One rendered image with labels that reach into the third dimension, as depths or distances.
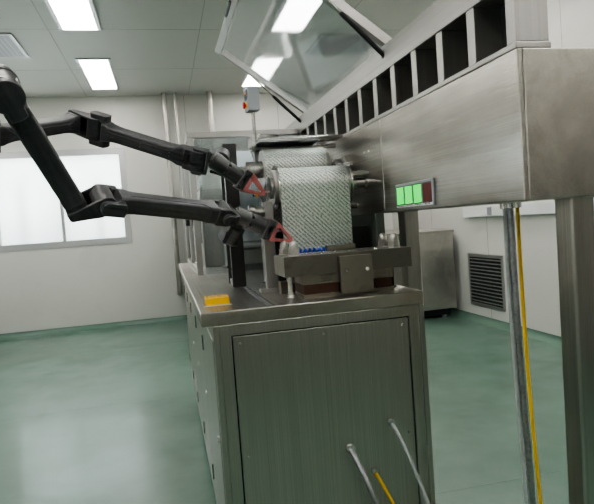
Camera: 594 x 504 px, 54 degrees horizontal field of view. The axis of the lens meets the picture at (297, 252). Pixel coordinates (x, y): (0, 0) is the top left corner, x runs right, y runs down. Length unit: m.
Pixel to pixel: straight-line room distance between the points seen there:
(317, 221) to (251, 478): 0.81
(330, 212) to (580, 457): 1.01
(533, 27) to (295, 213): 0.94
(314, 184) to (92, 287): 5.78
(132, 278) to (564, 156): 6.55
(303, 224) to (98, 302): 5.77
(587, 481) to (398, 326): 0.63
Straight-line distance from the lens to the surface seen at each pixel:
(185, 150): 1.93
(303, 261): 1.71
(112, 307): 7.51
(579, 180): 1.31
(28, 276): 7.61
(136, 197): 1.67
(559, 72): 1.32
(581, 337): 1.43
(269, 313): 1.64
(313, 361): 1.70
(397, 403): 1.82
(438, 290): 6.32
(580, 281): 1.41
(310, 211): 1.92
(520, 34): 1.30
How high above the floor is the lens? 1.13
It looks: 3 degrees down
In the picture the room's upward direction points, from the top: 4 degrees counter-clockwise
